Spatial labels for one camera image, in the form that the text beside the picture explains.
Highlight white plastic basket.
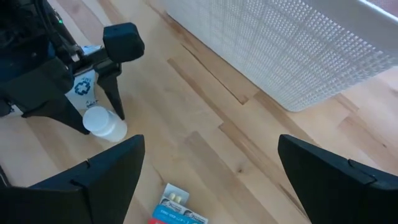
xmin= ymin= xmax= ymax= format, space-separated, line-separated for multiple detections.
xmin=161 ymin=0 xmax=398 ymax=113

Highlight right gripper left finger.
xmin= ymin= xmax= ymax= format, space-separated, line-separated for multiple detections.
xmin=0 ymin=134 xmax=146 ymax=224

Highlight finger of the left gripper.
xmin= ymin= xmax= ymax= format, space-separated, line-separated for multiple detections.
xmin=0 ymin=57 xmax=91 ymax=136
xmin=93 ymin=22 xmax=146 ymax=121

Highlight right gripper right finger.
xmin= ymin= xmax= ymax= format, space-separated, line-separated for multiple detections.
xmin=277 ymin=134 xmax=398 ymax=224

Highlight blue red blister pack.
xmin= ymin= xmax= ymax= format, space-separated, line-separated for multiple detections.
xmin=147 ymin=182 xmax=209 ymax=224

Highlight white pill bottle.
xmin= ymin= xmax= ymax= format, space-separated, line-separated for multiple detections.
xmin=82 ymin=105 xmax=128 ymax=143

